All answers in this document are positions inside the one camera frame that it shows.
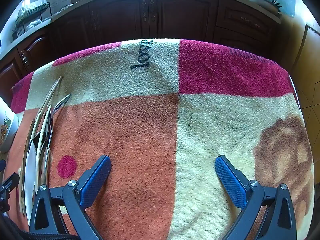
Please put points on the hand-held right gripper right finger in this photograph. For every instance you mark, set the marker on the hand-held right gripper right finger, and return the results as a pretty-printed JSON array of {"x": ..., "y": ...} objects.
[{"x": 230, "y": 180}]

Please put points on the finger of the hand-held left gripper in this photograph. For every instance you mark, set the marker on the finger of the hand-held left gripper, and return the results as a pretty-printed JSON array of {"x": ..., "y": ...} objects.
[
  {"x": 4, "y": 202},
  {"x": 10, "y": 181}
]

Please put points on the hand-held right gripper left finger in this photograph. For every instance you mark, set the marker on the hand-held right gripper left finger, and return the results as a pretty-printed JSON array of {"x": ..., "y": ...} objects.
[{"x": 96, "y": 177}]

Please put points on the white printed utensil canister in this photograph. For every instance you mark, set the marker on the white printed utensil canister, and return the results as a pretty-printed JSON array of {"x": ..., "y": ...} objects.
[{"x": 8, "y": 130}]

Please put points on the patchwork printed blanket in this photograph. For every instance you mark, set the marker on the patchwork printed blanket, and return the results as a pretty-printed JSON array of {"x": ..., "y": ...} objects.
[{"x": 150, "y": 130}]

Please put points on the grey stone countertop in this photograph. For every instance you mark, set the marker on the grey stone countertop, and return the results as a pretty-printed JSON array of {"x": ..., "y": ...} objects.
[{"x": 40, "y": 26}]

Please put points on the black dish rack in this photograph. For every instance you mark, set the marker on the black dish rack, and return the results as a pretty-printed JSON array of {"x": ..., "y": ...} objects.
[{"x": 31, "y": 15}]

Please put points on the dark wooden kitchen cabinet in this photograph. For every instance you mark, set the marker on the dark wooden kitchen cabinet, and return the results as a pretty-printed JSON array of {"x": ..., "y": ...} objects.
[{"x": 175, "y": 17}]

